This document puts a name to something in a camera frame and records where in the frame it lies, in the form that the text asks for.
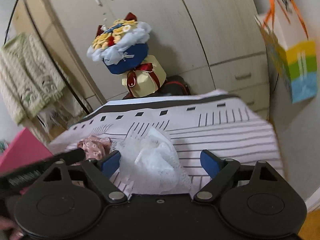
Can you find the black clothes rack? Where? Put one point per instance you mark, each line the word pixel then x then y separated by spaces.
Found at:
pixel 68 85

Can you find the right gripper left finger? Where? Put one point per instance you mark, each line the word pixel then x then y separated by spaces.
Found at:
pixel 89 181

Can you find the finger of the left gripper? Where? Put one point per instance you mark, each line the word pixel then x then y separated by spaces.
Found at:
pixel 69 158

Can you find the person's hand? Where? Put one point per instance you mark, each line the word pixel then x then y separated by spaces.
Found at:
pixel 9 225

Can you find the pink floral scrunchie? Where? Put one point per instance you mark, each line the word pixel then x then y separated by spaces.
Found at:
pixel 95 147

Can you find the beige wardrobe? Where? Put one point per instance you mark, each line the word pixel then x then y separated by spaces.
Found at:
pixel 210 43

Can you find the colourful paper gift bag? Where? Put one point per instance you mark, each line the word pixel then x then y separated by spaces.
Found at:
pixel 292 51

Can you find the cream knitted cardigan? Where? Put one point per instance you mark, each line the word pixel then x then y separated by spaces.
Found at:
pixel 32 82

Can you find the cream gift box red ribbon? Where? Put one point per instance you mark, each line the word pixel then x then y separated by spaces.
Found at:
pixel 149 65

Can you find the pink cardboard box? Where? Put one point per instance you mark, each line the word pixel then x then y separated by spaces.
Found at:
pixel 25 149

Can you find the striped white tablecloth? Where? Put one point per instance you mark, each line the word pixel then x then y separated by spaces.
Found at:
pixel 217 121

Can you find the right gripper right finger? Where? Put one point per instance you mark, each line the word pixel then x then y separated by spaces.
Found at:
pixel 225 175

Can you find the flower bouquet blue wrap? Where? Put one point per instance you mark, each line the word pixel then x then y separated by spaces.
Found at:
pixel 122 46

